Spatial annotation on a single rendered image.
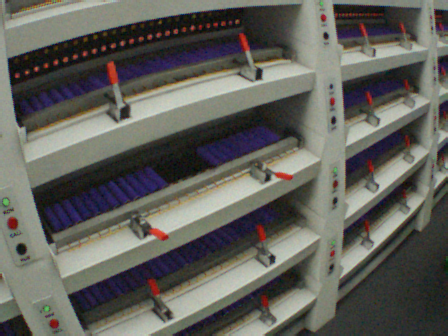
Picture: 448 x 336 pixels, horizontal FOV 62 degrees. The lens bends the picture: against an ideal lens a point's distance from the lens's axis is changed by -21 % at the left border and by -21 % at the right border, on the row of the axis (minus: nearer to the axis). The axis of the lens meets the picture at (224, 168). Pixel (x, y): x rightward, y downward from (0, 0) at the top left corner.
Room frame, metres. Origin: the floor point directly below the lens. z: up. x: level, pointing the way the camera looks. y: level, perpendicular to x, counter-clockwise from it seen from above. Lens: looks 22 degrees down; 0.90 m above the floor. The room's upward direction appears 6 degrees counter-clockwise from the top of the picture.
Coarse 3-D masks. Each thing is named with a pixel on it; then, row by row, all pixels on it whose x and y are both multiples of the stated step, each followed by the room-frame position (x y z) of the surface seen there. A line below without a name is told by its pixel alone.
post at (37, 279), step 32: (0, 0) 0.51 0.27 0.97; (0, 32) 0.51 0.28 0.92; (0, 64) 0.50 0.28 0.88; (0, 96) 0.50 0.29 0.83; (0, 128) 0.49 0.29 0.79; (0, 160) 0.49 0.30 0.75; (0, 224) 0.47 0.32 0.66; (32, 224) 0.50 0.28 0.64; (0, 256) 0.46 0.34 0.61; (32, 288) 0.48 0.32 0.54; (64, 288) 0.51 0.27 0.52; (32, 320) 0.46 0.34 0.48; (64, 320) 0.50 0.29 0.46
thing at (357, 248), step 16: (400, 192) 1.31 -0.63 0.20; (416, 192) 1.35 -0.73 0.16; (384, 208) 1.22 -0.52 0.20; (400, 208) 1.24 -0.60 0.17; (416, 208) 1.26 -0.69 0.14; (352, 224) 1.15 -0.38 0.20; (368, 224) 1.14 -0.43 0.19; (384, 224) 1.17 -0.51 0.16; (400, 224) 1.17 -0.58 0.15; (352, 240) 1.09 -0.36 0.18; (368, 240) 1.06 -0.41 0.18; (384, 240) 1.10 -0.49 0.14; (352, 256) 1.03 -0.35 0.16; (368, 256) 1.05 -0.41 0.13; (352, 272) 1.00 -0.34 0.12
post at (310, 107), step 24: (312, 0) 0.89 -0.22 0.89; (264, 24) 0.99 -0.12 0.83; (288, 24) 0.93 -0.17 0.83; (312, 24) 0.89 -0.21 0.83; (336, 48) 0.94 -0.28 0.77; (336, 72) 0.93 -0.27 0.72; (312, 96) 0.89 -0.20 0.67; (312, 120) 0.90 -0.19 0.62; (336, 144) 0.92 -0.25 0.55; (288, 192) 0.97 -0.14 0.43; (312, 192) 0.91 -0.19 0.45; (336, 216) 0.92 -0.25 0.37; (312, 264) 0.90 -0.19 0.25; (336, 264) 0.93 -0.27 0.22; (336, 288) 0.94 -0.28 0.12; (312, 312) 0.89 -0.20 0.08
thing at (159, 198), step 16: (272, 144) 0.88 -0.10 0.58; (288, 144) 0.89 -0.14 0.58; (240, 160) 0.82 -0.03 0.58; (208, 176) 0.76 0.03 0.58; (224, 176) 0.78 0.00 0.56; (160, 192) 0.71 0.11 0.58; (176, 192) 0.72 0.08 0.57; (192, 192) 0.74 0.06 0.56; (208, 192) 0.74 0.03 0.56; (128, 208) 0.66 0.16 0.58; (144, 208) 0.68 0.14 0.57; (80, 224) 0.61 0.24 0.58; (96, 224) 0.62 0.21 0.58; (112, 224) 0.64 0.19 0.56; (64, 240) 0.57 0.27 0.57; (96, 240) 0.60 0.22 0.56
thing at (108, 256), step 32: (192, 128) 0.90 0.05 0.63; (256, 128) 0.99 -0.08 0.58; (288, 128) 0.94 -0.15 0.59; (288, 160) 0.87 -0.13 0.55; (320, 160) 0.88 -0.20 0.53; (32, 192) 0.67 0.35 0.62; (224, 192) 0.76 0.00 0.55; (256, 192) 0.76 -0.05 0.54; (160, 224) 0.66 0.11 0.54; (192, 224) 0.68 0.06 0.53; (224, 224) 0.73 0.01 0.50; (64, 256) 0.56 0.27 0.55; (96, 256) 0.57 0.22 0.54; (128, 256) 0.60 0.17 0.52
